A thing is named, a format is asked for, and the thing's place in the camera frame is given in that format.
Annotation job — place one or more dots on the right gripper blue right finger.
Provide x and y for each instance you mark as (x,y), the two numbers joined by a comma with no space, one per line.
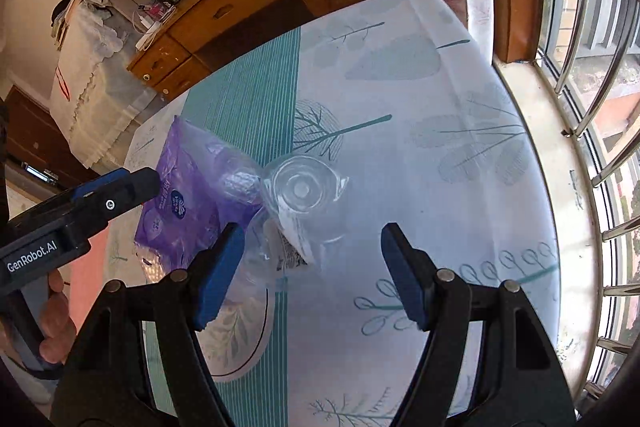
(412,272)

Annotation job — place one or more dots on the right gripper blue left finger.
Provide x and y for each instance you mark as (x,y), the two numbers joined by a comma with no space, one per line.
(213,271)

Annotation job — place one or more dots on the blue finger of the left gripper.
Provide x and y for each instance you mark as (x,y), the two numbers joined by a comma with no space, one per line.
(86,188)
(116,198)

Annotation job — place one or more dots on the purple plastic bag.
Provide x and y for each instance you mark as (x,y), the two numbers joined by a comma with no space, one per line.
(205,183)

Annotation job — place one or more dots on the clear plastic cup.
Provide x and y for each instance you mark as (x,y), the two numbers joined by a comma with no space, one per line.
(305,195)

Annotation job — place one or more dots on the person's left hand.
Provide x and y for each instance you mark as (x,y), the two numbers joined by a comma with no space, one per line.
(58,328)

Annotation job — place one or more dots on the pink bed cover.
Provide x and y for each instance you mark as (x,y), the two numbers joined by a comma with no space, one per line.
(86,279)

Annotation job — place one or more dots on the dark wooden door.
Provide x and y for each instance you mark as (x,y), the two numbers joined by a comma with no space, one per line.
(36,146)

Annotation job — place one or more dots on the lace-covered cabinet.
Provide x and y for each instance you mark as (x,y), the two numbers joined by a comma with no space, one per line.
(95,101)

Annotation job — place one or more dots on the tree-print tablecloth with teal stripe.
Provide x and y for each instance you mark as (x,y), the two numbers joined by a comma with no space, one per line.
(398,98)

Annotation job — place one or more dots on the metal window grille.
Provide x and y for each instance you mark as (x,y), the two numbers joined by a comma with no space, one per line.
(589,50)

